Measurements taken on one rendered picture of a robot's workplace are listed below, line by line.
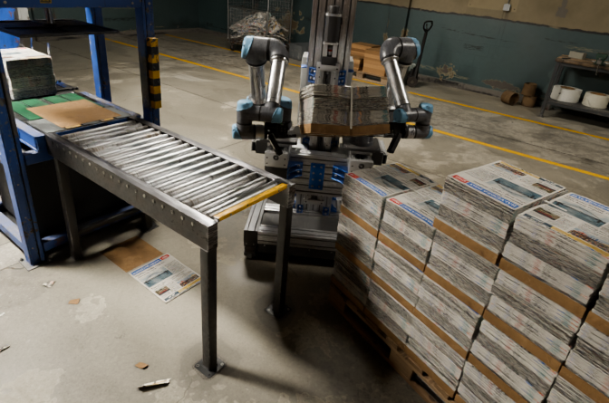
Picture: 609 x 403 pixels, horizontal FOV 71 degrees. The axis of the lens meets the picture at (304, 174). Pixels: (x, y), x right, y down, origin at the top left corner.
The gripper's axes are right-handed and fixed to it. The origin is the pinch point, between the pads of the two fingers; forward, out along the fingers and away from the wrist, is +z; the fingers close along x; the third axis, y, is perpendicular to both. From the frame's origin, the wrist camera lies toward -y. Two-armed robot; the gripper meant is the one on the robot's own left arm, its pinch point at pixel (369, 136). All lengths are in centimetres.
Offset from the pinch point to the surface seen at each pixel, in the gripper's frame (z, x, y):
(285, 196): 47, 8, -29
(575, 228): -27, 100, -31
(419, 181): -19.2, 17.4, -23.0
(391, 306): 0, 27, -81
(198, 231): 88, 35, -38
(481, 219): -11, 77, -31
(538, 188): -35, 77, -21
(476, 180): -14, 69, -18
